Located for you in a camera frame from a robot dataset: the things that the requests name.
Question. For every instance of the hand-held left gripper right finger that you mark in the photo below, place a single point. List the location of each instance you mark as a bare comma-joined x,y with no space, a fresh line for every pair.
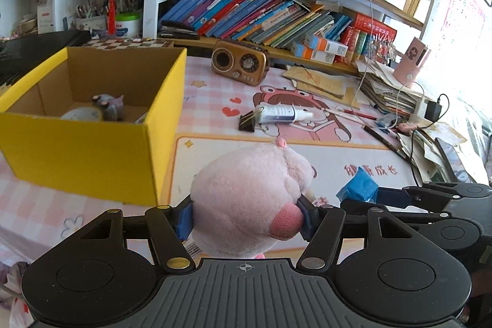
307,222

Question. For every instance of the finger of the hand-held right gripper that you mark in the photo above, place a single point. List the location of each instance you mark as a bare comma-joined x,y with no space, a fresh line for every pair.
392,196
355,205

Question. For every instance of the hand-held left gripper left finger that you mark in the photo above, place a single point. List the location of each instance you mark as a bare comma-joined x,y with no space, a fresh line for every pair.
185,220

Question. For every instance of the blue packet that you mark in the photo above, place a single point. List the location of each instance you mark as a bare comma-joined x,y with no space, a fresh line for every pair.
359,187

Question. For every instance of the pink plush toy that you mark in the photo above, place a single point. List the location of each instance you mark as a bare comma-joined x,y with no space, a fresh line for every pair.
246,189

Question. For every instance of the yellow cardboard box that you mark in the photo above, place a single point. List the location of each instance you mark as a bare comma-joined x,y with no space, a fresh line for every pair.
77,155

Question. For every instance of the grey toy car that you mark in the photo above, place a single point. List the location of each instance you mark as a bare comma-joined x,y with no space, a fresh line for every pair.
109,107

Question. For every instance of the desktop with pink checked cloth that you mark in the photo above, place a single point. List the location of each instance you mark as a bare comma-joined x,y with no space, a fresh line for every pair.
215,97

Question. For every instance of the black pen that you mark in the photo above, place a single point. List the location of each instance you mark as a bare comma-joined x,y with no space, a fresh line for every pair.
386,141

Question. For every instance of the pile of papers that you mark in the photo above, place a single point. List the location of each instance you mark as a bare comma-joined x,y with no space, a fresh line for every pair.
388,89
449,147

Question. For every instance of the red and white pen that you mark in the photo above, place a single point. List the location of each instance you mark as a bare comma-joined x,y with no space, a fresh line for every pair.
353,113

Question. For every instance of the black charger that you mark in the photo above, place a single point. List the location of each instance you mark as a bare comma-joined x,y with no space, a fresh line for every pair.
435,109

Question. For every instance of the white cream tube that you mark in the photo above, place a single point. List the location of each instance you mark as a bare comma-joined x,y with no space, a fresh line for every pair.
280,113

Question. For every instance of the black binder clip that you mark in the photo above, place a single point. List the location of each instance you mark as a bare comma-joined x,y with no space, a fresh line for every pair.
250,120

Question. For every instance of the brown paper envelopes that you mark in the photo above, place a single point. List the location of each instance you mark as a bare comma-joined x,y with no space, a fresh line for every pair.
323,84

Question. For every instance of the pink cylindrical device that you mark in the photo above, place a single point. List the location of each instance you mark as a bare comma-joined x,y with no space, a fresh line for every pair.
413,59

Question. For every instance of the orange and white box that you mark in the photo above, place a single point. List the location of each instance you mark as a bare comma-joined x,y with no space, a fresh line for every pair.
326,43
311,53

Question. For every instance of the brown retro radio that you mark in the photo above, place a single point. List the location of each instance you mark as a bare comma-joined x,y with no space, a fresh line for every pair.
240,63

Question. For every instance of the wooden chessboard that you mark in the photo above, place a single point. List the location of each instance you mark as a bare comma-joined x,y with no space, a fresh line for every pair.
127,43

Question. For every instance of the black stapler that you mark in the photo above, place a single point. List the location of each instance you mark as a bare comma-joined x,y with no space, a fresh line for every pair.
178,30

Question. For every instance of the green lid jar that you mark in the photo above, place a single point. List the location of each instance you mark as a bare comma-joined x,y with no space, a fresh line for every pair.
128,26

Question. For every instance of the white pen holder with pens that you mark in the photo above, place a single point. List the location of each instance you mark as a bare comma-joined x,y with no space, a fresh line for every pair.
91,20

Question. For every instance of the black piano keyboard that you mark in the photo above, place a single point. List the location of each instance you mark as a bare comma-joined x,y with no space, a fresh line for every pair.
34,51

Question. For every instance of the white box red label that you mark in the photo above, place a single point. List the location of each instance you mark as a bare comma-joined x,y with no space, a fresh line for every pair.
45,20

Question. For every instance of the pink wall poster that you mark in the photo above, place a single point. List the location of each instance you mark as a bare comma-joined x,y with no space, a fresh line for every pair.
457,20

